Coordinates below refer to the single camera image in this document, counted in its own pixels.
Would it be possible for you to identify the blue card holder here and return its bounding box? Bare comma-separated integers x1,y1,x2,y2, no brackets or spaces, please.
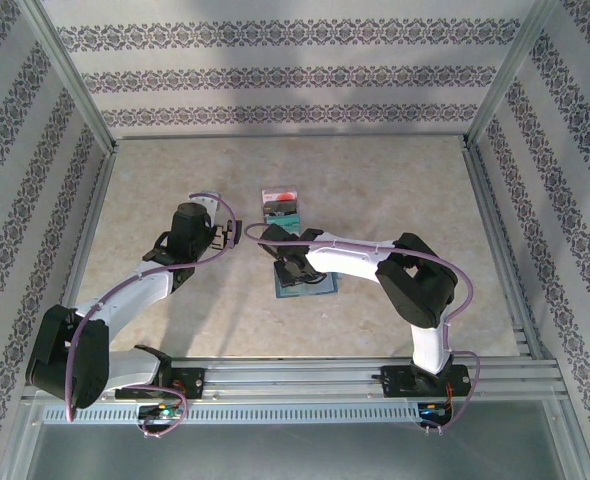
273,259,340,300

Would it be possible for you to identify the clear acrylic card box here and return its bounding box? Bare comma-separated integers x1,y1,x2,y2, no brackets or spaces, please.
259,188,303,236

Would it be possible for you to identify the teal card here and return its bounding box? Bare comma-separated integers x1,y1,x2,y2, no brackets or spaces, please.
265,213,302,232

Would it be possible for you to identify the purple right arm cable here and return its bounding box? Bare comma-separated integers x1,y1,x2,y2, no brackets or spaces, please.
243,223,481,436

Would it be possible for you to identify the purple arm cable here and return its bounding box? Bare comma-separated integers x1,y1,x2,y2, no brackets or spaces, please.
243,223,481,436
66,192,241,441

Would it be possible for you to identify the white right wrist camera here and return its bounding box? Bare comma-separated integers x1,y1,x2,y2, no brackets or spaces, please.
260,222,290,247

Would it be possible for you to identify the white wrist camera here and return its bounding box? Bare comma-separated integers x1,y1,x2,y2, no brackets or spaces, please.
189,191,224,217
260,222,290,247

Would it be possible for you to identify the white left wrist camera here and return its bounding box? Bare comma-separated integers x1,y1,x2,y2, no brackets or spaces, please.
189,191,224,217

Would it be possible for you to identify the aluminium side rail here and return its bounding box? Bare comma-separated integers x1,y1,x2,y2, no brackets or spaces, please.
462,139,546,359
63,142,121,309

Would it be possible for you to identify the aluminium mounting rail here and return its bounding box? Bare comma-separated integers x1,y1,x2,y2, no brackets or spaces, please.
22,357,561,401

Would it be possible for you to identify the aluminium back rail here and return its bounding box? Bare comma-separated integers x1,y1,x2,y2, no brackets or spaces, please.
110,131,471,143

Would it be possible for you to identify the perforated metal cable duct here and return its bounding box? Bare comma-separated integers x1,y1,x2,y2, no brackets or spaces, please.
42,403,456,425

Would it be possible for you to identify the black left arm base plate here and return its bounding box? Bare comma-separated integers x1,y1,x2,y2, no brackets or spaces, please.
114,367,207,401

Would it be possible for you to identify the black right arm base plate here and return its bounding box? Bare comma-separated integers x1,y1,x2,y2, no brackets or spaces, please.
380,364,474,399

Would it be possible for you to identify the aluminium frame post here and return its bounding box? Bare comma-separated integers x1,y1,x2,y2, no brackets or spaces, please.
464,0,559,146
17,0,119,156

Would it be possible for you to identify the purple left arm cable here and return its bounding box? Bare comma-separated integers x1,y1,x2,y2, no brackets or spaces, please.
66,192,241,441

